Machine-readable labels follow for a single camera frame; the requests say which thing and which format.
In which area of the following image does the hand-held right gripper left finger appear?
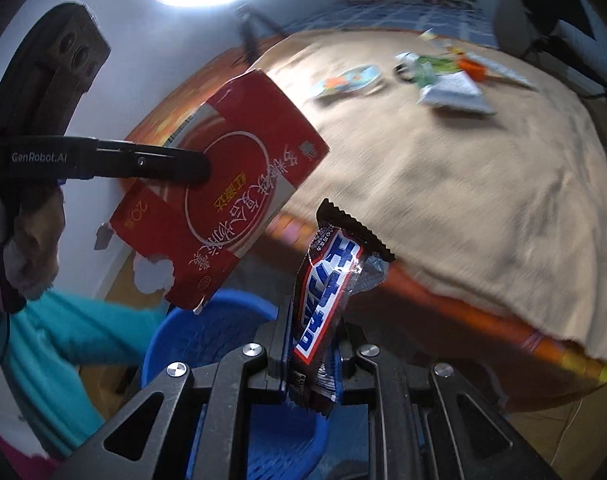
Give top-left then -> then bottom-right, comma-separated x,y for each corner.
48,304 -> 292,480

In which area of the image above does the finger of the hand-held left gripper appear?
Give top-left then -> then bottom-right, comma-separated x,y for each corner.
96,137 -> 212,186

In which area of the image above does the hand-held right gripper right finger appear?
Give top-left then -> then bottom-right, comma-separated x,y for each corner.
333,319 -> 561,480

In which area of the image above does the brown chocolate bar wrapper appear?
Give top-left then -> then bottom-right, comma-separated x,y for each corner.
286,199 -> 397,418

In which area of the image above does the blue plastic basket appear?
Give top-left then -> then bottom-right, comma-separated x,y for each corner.
144,288 -> 334,480

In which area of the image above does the red cardboard box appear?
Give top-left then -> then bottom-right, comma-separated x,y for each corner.
108,70 -> 330,311

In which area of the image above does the white printed snack packet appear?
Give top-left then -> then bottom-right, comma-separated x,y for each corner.
417,71 -> 497,117

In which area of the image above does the green snack wrapper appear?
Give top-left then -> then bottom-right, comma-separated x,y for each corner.
413,55 -> 464,86

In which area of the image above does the long silver white wrapper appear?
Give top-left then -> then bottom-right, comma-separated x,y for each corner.
476,55 -> 537,92

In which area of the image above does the person's left hand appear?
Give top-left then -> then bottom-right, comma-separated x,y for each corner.
6,185 -> 67,301

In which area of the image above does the black tripod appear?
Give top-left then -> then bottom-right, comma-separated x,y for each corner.
234,7 -> 289,61

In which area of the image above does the beige tablecloth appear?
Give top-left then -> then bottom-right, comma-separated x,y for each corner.
248,27 -> 607,362

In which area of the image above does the teal clothing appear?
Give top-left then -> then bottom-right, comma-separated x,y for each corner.
0,287 -> 169,461

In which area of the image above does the round printed foil lid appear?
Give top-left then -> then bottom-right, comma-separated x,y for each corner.
308,64 -> 384,101

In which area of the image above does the blue plaid bedding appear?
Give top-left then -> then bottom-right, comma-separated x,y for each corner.
278,0 -> 499,48

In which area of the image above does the pink clothing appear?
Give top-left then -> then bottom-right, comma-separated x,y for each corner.
0,425 -> 49,480

